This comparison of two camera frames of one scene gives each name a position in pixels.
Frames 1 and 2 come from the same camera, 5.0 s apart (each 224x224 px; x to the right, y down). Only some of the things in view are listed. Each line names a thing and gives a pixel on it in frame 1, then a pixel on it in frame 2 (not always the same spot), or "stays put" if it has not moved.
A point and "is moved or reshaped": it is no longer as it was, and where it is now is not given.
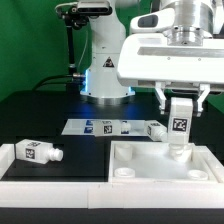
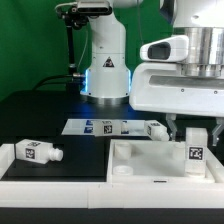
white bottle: x=155 y=130 stays put
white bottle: x=179 y=127 is moved or reshaped
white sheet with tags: x=99 y=127 stays put
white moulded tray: x=157 y=162 stays put
